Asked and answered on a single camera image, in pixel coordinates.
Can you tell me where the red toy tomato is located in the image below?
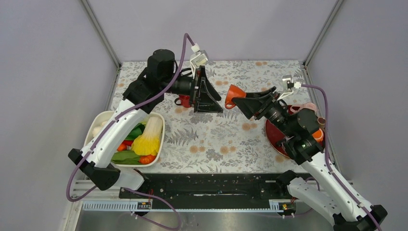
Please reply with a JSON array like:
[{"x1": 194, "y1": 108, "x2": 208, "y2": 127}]
[{"x1": 139, "y1": 155, "x2": 156, "y2": 165}]

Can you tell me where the pink textured mug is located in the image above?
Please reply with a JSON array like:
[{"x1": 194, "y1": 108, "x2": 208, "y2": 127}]
[{"x1": 289, "y1": 102, "x2": 319, "y2": 114}]

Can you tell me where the pale pink mug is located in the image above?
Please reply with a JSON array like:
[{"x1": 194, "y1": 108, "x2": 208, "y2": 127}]
[{"x1": 312, "y1": 128, "x2": 324, "y2": 144}]

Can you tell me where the round red plate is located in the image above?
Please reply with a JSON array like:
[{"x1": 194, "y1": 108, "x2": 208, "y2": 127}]
[{"x1": 265, "y1": 105, "x2": 325, "y2": 158}]

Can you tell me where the small orange cup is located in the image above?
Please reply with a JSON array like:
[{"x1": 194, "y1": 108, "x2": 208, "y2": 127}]
[{"x1": 224, "y1": 84, "x2": 246, "y2": 110}]

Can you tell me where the white rectangular vegetable tray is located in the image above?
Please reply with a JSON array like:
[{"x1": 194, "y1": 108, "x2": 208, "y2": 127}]
[{"x1": 84, "y1": 111, "x2": 166, "y2": 167}]

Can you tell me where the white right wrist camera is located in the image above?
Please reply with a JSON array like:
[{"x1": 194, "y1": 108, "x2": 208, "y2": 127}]
[{"x1": 277, "y1": 75, "x2": 302, "y2": 101}]

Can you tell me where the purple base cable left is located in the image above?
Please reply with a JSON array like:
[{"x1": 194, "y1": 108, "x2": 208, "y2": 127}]
[{"x1": 122, "y1": 188, "x2": 183, "y2": 231}]

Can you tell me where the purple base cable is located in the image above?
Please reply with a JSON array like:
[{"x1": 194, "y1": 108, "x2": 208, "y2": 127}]
[
  {"x1": 122, "y1": 188, "x2": 183, "y2": 231},
  {"x1": 277, "y1": 207, "x2": 315, "y2": 219}
]

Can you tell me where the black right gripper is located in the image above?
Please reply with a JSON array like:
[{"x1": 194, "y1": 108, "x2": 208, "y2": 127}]
[{"x1": 232, "y1": 85, "x2": 296, "y2": 137}]

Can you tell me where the slotted white cable duct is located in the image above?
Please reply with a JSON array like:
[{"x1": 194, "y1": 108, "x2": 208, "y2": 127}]
[{"x1": 82, "y1": 200, "x2": 297, "y2": 213}]

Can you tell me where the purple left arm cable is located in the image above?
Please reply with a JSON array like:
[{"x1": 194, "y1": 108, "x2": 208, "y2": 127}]
[{"x1": 65, "y1": 33, "x2": 196, "y2": 203}]

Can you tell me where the red enamel mug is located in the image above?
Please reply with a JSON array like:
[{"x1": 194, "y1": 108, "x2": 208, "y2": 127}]
[{"x1": 174, "y1": 95, "x2": 191, "y2": 108}]

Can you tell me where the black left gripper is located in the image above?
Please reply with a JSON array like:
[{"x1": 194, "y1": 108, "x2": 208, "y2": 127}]
[{"x1": 162, "y1": 65, "x2": 224, "y2": 113}]

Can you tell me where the brown glazed ceramic mug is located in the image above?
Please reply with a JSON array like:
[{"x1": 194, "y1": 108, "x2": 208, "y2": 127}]
[{"x1": 318, "y1": 117, "x2": 327, "y2": 130}]

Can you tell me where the yellow toy cabbage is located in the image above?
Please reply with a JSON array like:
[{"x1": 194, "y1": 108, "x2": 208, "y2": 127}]
[{"x1": 131, "y1": 116, "x2": 163, "y2": 156}]

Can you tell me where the white toy radish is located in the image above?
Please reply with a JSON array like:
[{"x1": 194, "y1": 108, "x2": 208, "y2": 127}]
[{"x1": 92, "y1": 121, "x2": 107, "y2": 138}]

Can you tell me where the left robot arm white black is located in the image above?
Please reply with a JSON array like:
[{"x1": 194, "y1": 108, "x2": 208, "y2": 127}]
[{"x1": 68, "y1": 47, "x2": 223, "y2": 198}]

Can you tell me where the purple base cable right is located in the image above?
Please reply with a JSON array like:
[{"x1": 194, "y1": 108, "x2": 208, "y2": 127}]
[{"x1": 277, "y1": 207, "x2": 315, "y2": 219}]

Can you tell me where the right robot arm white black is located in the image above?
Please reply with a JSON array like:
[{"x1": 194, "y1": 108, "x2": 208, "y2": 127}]
[{"x1": 225, "y1": 82, "x2": 387, "y2": 231}]

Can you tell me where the floral fern tablecloth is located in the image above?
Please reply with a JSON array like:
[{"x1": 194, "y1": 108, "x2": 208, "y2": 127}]
[{"x1": 107, "y1": 60, "x2": 319, "y2": 174}]

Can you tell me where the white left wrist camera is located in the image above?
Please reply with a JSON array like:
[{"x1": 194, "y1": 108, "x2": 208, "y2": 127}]
[{"x1": 189, "y1": 43, "x2": 209, "y2": 76}]

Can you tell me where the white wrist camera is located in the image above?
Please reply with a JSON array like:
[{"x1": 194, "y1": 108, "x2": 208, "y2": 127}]
[
  {"x1": 277, "y1": 75, "x2": 302, "y2": 101},
  {"x1": 189, "y1": 43, "x2": 209, "y2": 76}
]

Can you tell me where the green toy leaf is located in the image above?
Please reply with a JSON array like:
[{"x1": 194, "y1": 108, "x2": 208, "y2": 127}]
[{"x1": 111, "y1": 150, "x2": 141, "y2": 165}]

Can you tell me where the white green toy bok choy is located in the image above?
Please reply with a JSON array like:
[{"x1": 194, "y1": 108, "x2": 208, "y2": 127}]
[{"x1": 125, "y1": 123, "x2": 145, "y2": 141}]

